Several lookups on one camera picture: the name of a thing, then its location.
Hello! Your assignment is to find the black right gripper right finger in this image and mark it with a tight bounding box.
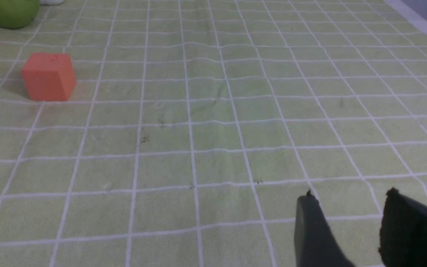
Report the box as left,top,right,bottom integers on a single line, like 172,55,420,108
378,188,427,267

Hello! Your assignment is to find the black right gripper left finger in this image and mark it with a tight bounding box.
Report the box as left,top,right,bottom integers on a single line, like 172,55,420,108
294,190,354,267

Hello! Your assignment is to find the green checked tablecloth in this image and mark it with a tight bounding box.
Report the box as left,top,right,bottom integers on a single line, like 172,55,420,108
0,0,427,267

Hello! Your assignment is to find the orange foam cube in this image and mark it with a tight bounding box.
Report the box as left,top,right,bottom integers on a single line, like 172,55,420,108
21,53,77,102

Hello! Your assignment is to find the green toy melon ball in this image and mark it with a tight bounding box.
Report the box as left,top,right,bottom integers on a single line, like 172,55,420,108
0,0,40,29

